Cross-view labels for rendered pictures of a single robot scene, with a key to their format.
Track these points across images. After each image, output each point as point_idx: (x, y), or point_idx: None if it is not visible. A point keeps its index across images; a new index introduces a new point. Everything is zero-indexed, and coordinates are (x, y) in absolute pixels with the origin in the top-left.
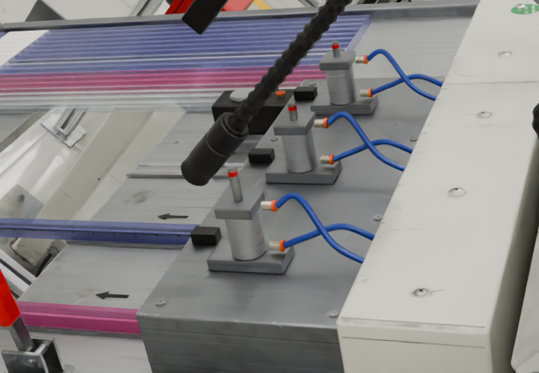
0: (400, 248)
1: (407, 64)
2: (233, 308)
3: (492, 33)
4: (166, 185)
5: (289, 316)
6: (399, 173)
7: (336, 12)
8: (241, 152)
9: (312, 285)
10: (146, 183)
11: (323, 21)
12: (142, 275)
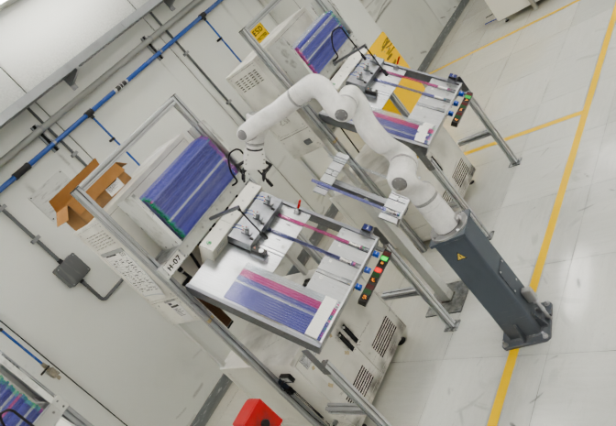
0: (252, 193)
1: (225, 273)
2: (271, 197)
3: (218, 236)
4: (278, 248)
5: (266, 194)
6: (246, 213)
7: None
8: None
9: (262, 198)
10: (281, 250)
11: None
12: (283, 227)
